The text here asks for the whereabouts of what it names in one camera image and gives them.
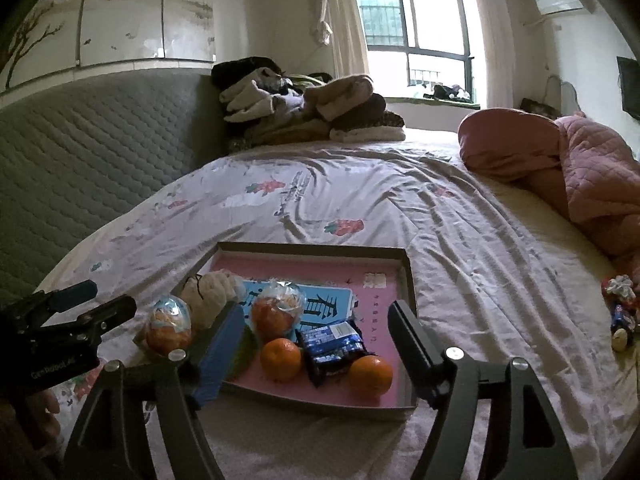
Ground clothes on window sill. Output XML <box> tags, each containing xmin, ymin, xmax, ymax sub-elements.
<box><xmin>423</xmin><ymin>84</ymin><xmax>473</xmax><ymax>103</ymax></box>

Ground grey quilted headboard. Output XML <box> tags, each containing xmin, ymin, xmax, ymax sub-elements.
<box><xmin>1</xmin><ymin>68</ymin><xmax>224</xmax><ymax>304</ymax></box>

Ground pink quilted blanket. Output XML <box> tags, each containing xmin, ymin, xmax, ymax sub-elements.
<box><xmin>458</xmin><ymin>108</ymin><xmax>639</xmax><ymax>282</ymax></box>

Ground strawberry print bed sheet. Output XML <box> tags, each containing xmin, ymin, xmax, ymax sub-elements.
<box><xmin>42</xmin><ymin>131</ymin><xmax>639</xmax><ymax>479</ymax></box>

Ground shallow dark cardboard tray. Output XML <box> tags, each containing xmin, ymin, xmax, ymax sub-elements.
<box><xmin>157</xmin><ymin>242</ymin><xmax>416</xmax><ymax>419</ymax></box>

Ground beige curtain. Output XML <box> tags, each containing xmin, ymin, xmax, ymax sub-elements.
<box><xmin>309</xmin><ymin>0</ymin><xmax>369</xmax><ymax>77</ymax></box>
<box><xmin>476</xmin><ymin>0</ymin><xmax>516</xmax><ymax>108</ymax></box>

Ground white air conditioner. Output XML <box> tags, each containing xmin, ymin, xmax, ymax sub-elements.
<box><xmin>535</xmin><ymin>0</ymin><xmax>592</xmax><ymax>16</ymax></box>

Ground window with dark frame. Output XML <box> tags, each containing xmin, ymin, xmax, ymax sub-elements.
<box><xmin>357</xmin><ymin>0</ymin><xmax>474</xmax><ymax>99</ymax></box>

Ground pile of folded clothes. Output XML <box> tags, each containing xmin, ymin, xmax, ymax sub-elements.
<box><xmin>210</xmin><ymin>56</ymin><xmax>406</xmax><ymax>153</ymax></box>

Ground small toys on bed edge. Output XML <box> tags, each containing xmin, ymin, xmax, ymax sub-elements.
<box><xmin>601</xmin><ymin>274</ymin><xmax>639</xmax><ymax>353</ymax></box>

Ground white plush toy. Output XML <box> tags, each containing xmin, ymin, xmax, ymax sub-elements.
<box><xmin>178</xmin><ymin>269</ymin><xmax>246</xmax><ymax>330</ymax></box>

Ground blue snack packet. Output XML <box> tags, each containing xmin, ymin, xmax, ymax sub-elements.
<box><xmin>296</xmin><ymin>320</ymin><xmax>370</xmax><ymax>388</ymax></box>

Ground person's hand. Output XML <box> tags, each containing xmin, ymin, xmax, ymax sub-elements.
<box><xmin>1</xmin><ymin>389</ymin><xmax>61</xmax><ymax>462</ymax></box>

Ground wall mounted television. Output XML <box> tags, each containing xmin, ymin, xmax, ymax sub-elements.
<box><xmin>616</xmin><ymin>56</ymin><xmax>640</xmax><ymax>120</ymax></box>

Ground surprise egg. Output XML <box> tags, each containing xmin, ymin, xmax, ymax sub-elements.
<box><xmin>250</xmin><ymin>280</ymin><xmax>306</xmax><ymax>344</ymax></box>
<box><xmin>143</xmin><ymin>295</ymin><xmax>193</xmax><ymax>356</ymax></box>

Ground beige curtain right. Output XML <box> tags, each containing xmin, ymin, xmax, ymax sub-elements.
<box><xmin>476</xmin><ymin>0</ymin><xmax>516</xmax><ymax>108</ymax></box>

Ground floral wall painting panels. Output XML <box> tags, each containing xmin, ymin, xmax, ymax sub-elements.
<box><xmin>1</xmin><ymin>0</ymin><xmax>216</xmax><ymax>91</ymax></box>

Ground orange mandarin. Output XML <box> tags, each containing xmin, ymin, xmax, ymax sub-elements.
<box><xmin>347</xmin><ymin>354</ymin><xmax>394</xmax><ymax>400</ymax></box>
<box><xmin>259</xmin><ymin>338</ymin><xmax>302</xmax><ymax>382</ymax></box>

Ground beige curtain left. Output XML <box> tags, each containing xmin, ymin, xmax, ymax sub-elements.
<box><xmin>309</xmin><ymin>0</ymin><xmax>369</xmax><ymax>77</ymax></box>

